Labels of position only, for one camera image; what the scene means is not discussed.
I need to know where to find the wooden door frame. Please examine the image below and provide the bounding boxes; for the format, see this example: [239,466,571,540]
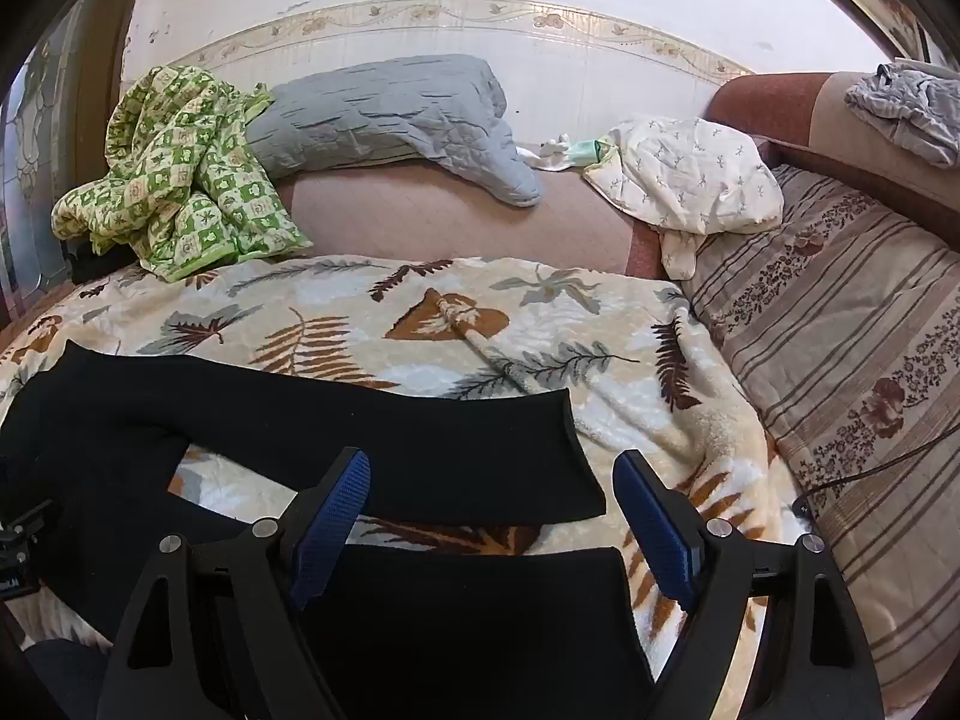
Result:
[75,0,151,278]

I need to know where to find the striped floral bed sheet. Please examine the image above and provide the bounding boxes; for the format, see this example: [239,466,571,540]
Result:
[679,163,960,713]

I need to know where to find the small white green cloth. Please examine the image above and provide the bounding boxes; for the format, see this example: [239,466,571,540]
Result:
[525,133,608,172]

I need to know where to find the patterned glass door panel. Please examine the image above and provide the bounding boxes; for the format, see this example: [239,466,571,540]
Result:
[0,22,85,308]

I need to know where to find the black cable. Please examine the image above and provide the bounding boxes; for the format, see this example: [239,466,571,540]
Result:
[793,420,960,517]

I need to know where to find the grey crumpled cloth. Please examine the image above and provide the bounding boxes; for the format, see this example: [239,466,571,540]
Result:
[845,64,960,168]

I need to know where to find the wooden framed panel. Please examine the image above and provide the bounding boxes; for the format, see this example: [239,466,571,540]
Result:
[780,0,931,65]

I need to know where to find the pink brown bed mat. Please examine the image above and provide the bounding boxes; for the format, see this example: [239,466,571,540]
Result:
[274,161,661,278]

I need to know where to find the black pants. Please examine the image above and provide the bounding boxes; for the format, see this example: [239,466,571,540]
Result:
[0,340,646,720]

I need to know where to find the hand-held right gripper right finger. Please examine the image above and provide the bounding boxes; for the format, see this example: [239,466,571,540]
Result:
[613,450,884,720]

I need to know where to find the leaf print fleece blanket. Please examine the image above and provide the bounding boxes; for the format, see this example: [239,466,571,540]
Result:
[0,255,811,691]

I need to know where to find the grey quilted pillow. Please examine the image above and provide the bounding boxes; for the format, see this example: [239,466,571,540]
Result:
[244,54,542,209]

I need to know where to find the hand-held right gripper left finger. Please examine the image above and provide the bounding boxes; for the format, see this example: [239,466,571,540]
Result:
[97,448,372,720]

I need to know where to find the green checkered quilt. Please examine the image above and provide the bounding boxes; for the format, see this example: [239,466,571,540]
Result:
[51,66,314,284]

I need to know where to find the white patterned cloth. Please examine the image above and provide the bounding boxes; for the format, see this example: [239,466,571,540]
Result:
[583,114,785,280]

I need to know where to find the brown upholstered headboard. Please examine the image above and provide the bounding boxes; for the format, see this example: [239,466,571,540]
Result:
[705,71,960,241]

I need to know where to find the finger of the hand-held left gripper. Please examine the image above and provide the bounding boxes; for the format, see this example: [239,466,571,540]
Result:
[0,499,57,601]

